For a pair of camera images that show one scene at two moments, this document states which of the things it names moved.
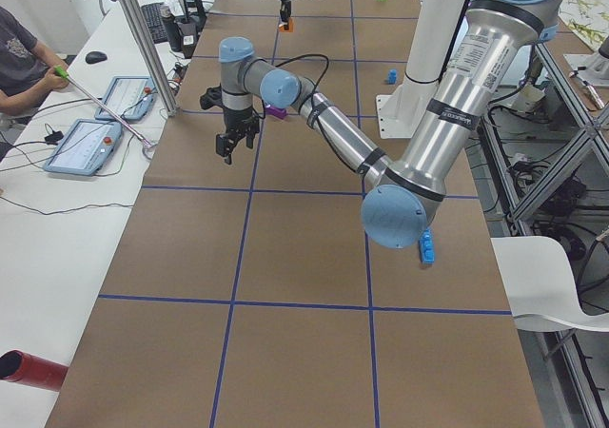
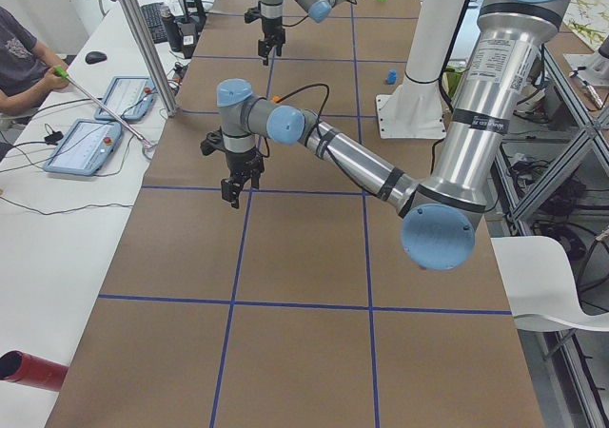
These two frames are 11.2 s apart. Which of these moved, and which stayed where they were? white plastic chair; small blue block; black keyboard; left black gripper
Moved: left black gripper
Stayed: small blue block; black keyboard; white plastic chair
